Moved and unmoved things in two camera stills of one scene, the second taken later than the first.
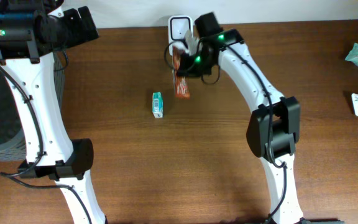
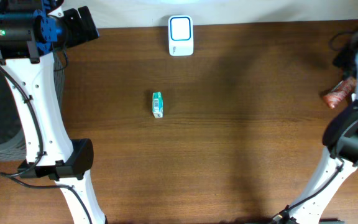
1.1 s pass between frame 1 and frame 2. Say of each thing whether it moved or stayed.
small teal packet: stayed
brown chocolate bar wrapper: moved
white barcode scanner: stayed
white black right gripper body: moved
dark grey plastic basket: stayed
